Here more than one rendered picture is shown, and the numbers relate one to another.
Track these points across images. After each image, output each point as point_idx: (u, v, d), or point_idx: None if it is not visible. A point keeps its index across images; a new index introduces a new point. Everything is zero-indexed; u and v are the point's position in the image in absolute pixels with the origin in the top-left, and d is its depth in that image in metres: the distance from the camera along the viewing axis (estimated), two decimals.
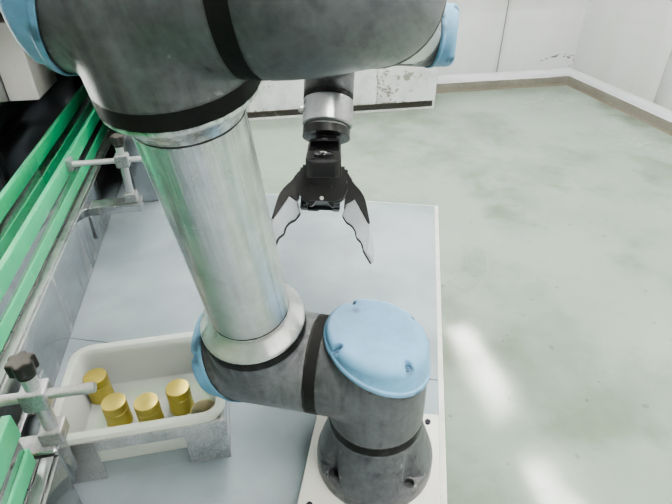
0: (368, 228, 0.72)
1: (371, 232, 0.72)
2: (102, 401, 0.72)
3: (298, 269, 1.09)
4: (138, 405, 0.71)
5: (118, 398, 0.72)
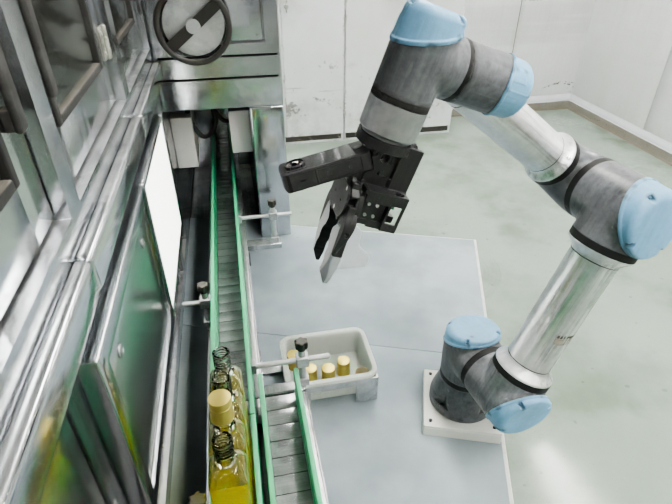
0: (328, 258, 0.66)
1: (329, 263, 0.67)
2: None
3: (388, 287, 1.63)
4: (325, 370, 1.25)
5: (312, 366, 1.26)
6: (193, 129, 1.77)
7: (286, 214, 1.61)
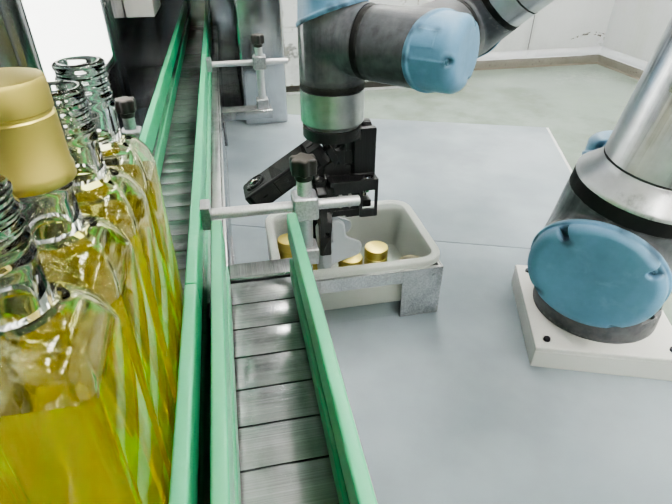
0: (319, 257, 0.67)
1: (322, 262, 0.67)
2: None
3: (433, 174, 1.09)
4: (345, 259, 0.71)
5: None
6: None
7: (280, 61, 1.07)
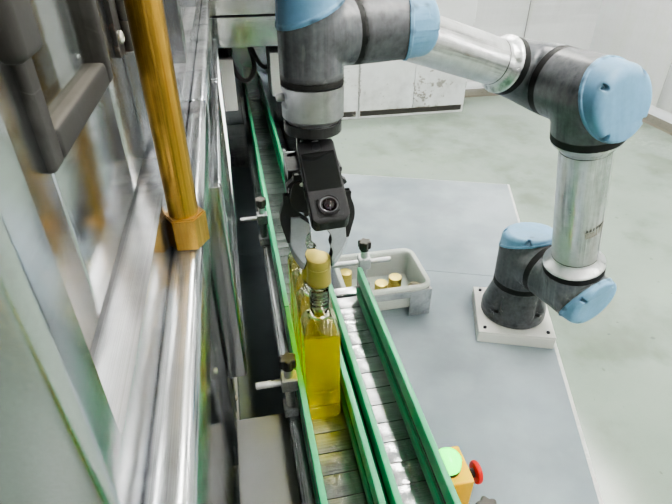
0: (344, 241, 0.70)
1: (345, 244, 0.71)
2: (315, 265, 0.70)
3: (428, 223, 1.67)
4: (378, 284, 1.29)
5: (315, 254, 0.72)
6: (234, 72, 1.80)
7: None
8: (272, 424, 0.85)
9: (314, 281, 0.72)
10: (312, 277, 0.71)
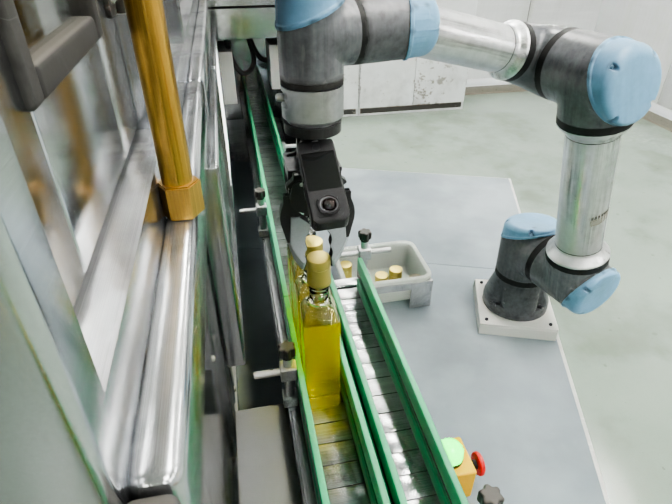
0: (344, 241, 0.70)
1: (345, 244, 0.71)
2: (315, 265, 0.70)
3: (429, 216, 1.65)
4: (378, 276, 1.27)
5: (315, 254, 0.72)
6: (233, 65, 1.79)
7: None
8: (271, 414, 0.84)
9: (314, 281, 0.72)
10: (312, 277, 0.71)
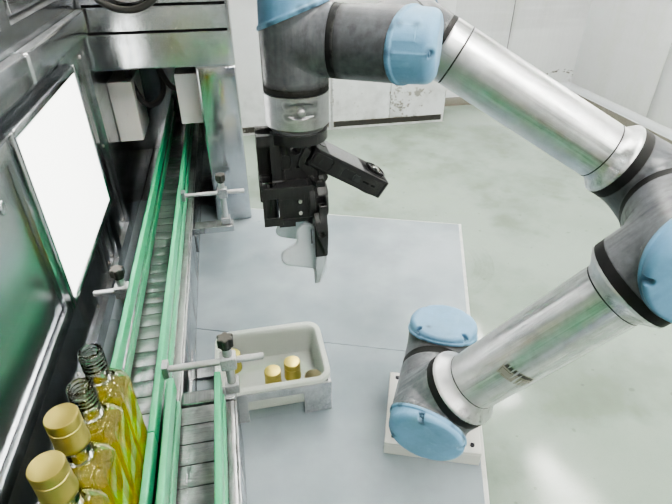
0: None
1: None
2: (33, 483, 0.46)
3: (356, 276, 1.41)
4: (267, 373, 1.03)
5: (44, 459, 0.48)
6: (136, 96, 1.54)
7: (238, 191, 1.39)
8: None
9: (41, 500, 0.48)
10: (37, 495, 0.47)
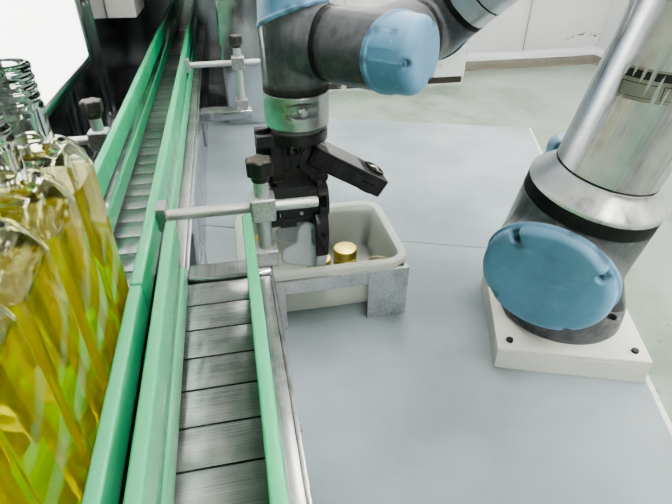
0: None
1: None
2: None
3: (412, 174, 1.09)
4: None
5: None
6: None
7: (259, 62, 1.07)
8: None
9: None
10: None
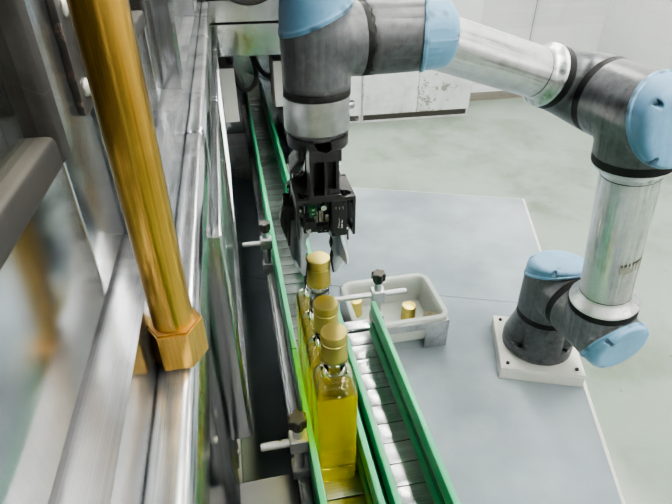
0: (291, 243, 0.70)
1: (290, 249, 0.70)
2: (330, 342, 0.62)
3: (441, 242, 1.57)
4: (323, 260, 0.71)
5: (330, 327, 0.64)
6: (235, 81, 1.71)
7: None
8: (279, 488, 0.76)
9: (329, 358, 0.64)
10: (327, 353, 0.64)
